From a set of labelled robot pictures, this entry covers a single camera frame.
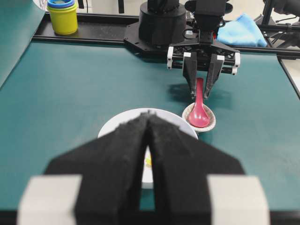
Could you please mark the stacked coloured plastic cups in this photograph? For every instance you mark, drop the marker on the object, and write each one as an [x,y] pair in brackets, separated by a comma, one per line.
[63,16]

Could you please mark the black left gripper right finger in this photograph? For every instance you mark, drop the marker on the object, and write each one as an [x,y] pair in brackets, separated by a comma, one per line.
[180,166]

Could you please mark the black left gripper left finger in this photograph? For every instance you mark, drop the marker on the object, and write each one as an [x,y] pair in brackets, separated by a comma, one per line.
[111,168]

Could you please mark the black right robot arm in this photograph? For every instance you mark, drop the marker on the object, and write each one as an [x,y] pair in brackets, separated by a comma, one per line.
[208,16]

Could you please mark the blue folded cloth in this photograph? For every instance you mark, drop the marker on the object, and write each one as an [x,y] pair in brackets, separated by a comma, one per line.
[241,32]

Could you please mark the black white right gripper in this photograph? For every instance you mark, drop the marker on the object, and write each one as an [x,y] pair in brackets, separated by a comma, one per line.
[203,53]

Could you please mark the green mat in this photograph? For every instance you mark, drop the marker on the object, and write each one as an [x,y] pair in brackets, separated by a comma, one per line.
[57,96]

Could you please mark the pink plastic soup spoon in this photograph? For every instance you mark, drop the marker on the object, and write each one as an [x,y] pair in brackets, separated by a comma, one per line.
[198,116]

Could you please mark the speckled ceramic spoon rest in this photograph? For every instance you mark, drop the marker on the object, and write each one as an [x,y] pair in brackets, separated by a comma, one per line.
[209,112]

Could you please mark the yellow hexagonal prism block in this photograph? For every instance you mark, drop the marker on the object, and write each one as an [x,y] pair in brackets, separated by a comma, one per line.
[148,161]

